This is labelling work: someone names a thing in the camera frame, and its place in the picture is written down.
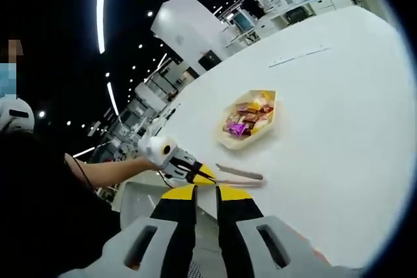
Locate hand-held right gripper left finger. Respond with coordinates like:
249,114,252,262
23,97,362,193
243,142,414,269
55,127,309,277
60,184,199,278

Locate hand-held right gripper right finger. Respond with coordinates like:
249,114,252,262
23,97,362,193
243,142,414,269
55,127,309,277
215,185,330,278

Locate beige hexagonal container tray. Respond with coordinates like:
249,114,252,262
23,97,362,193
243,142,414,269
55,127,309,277
213,88,283,151

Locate pink food tongs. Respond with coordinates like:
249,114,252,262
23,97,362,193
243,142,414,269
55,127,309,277
211,162,265,190

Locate purple snack packet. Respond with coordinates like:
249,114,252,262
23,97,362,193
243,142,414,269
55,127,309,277
225,120,248,137

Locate pile of snack packets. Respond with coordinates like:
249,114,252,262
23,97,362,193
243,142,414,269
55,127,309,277
222,90,275,138

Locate white square pillar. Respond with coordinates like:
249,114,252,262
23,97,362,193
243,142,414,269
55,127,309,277
149,0,223,74

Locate white chest device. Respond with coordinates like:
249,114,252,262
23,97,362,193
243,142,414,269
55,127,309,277
0,98,36,135

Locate white table socket strip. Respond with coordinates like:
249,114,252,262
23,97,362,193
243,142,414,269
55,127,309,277
268,44,332,70

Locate blue screen desktop monitor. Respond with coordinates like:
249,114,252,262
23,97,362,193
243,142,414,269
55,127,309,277
232,10,255,32

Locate white counter cabinet row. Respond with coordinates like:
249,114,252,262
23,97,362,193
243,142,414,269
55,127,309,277
223,0,375,49

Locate thin black cable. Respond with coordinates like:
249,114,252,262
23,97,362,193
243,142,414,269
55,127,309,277
64,153,98,196

